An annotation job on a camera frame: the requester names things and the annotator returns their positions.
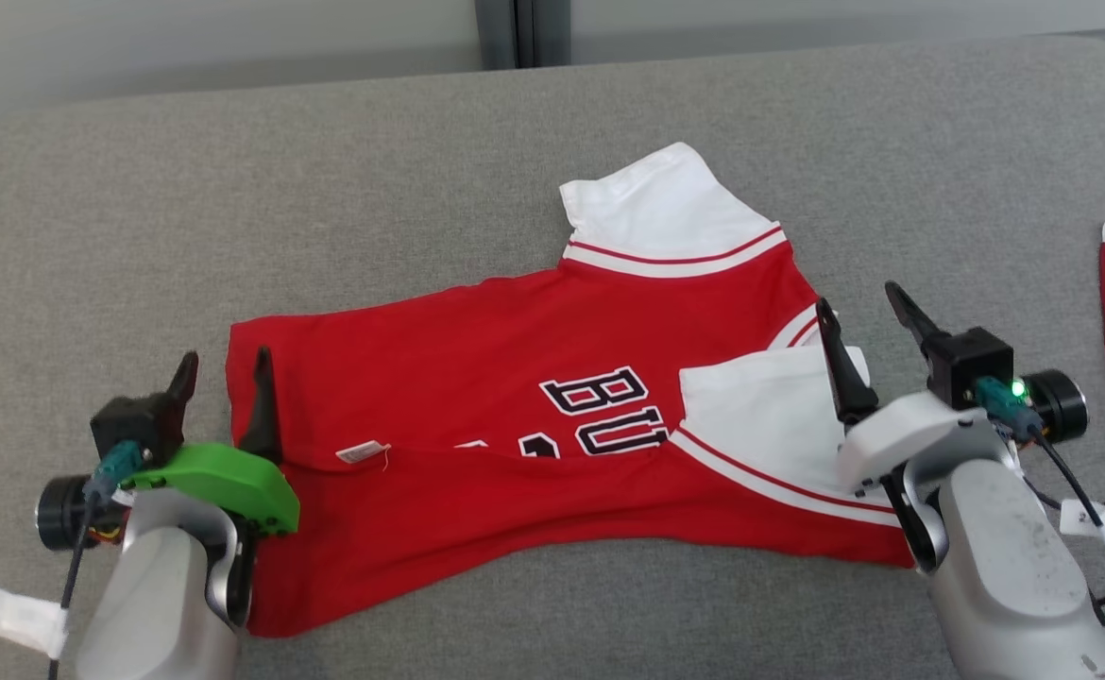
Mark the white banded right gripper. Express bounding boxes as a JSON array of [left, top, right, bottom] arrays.
[[814, 280, 990, 494]]

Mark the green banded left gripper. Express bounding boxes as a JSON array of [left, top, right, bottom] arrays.
[[121, 346, 301, 539]]

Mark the red jersey with white sleeves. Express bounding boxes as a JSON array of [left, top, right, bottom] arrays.
[[225, 142, 917, 638]]

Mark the black cylindrical right gripper motor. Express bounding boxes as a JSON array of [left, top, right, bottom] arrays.
[[1015, 368, 1089, 445]]

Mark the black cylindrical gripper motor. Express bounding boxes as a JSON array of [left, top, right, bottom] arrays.
[[35, 475, 128, 552], [1015, 368, 1089, 445]]

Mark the black cylindrical left gripper motor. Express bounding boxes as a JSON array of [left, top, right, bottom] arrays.
[[35, 475, 128, 552]]

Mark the black cable with teal plug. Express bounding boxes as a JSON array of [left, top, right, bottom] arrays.
[[45, 440, 145, 680], [976, 376, 1105, 676]]

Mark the white cable tag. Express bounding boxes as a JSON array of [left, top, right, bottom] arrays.
[[1060, 499, 1105, 560]]

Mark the grey metal post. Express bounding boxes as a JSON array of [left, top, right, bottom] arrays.
[[474, 0, 572, 71]]

